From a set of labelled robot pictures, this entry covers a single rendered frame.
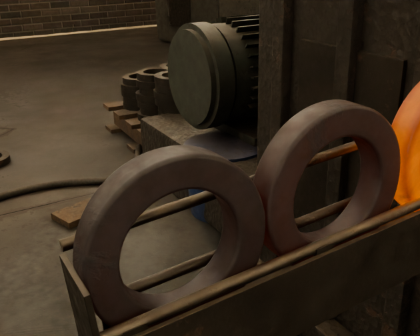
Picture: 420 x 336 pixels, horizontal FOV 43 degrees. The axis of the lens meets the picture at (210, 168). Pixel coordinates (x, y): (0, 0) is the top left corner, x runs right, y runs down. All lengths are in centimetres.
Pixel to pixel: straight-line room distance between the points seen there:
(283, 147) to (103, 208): 18
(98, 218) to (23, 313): 119
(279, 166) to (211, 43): 134
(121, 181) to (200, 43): 143
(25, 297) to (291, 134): 127
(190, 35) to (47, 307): 99
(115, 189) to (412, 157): 34
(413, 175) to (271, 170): 19
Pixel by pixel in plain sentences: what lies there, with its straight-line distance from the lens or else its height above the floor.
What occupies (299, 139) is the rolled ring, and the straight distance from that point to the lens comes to 52.
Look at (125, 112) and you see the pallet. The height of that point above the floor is 14.
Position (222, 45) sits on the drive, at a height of 62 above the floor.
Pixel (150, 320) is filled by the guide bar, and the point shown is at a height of 63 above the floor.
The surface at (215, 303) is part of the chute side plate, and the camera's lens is 51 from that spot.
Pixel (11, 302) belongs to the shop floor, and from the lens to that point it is 168.
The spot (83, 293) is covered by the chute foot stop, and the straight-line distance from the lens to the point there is 45.
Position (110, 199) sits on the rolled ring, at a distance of 44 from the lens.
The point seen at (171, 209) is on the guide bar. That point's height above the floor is 68.
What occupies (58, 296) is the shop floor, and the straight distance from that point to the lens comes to 166.
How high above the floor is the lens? 93
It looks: 22 degrees down
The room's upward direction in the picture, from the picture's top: 1 degrees counter-clockwise
